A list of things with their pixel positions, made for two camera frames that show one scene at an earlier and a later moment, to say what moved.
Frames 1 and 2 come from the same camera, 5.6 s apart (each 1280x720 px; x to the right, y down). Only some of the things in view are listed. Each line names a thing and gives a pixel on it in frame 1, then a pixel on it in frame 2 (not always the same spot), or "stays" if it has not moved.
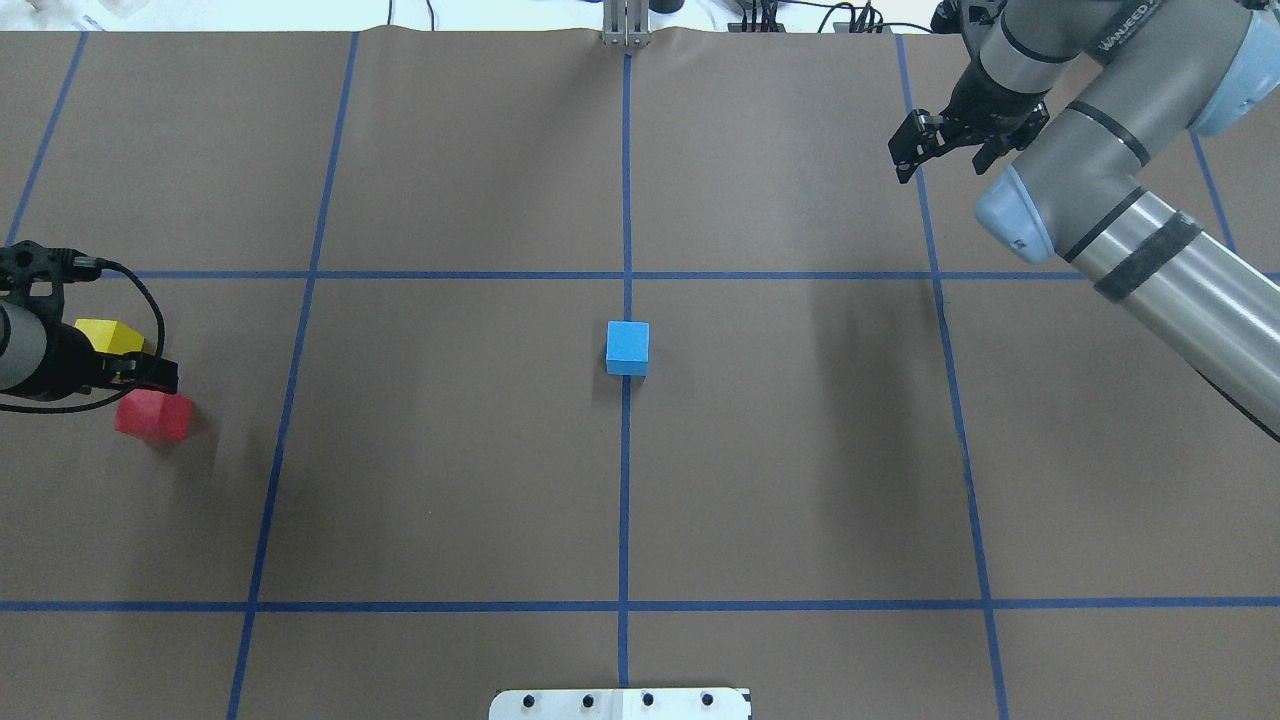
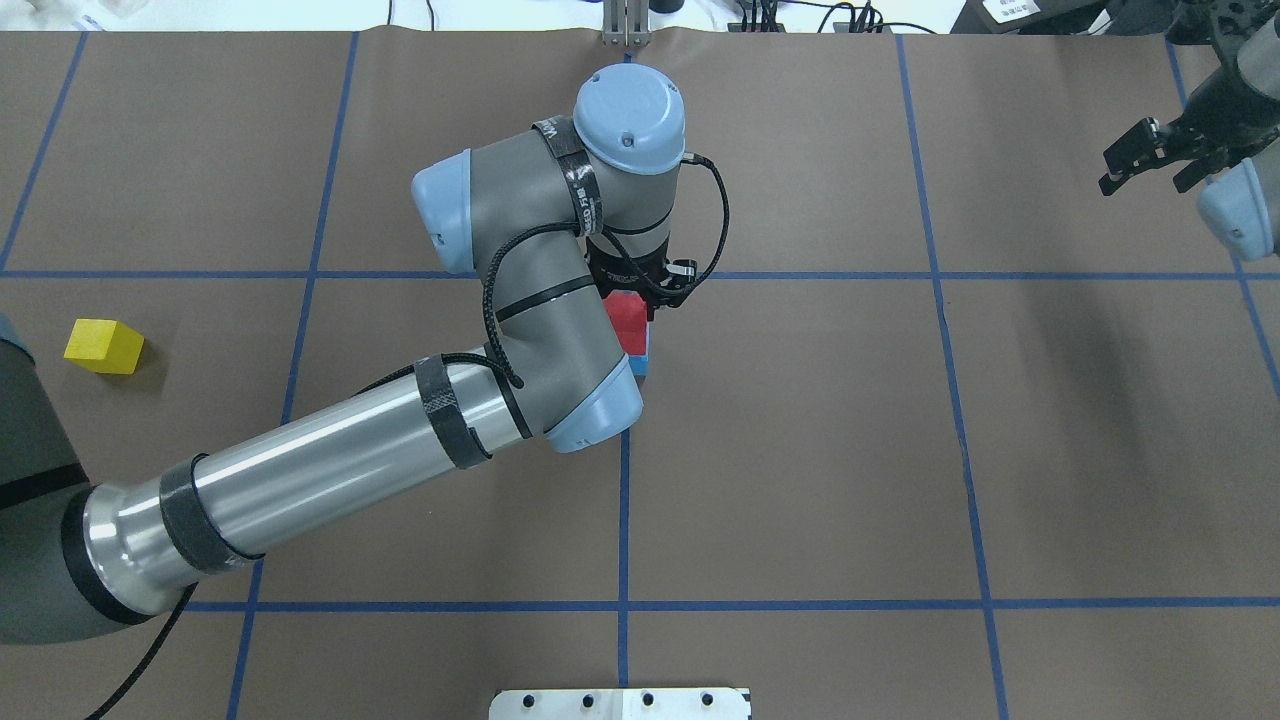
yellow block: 110,336 stays
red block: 152,413 -> 628,313
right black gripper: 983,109 -> 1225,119
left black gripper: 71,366 -> 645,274
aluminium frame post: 626,23 stays
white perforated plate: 622,704 stays
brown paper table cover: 513,362 stays
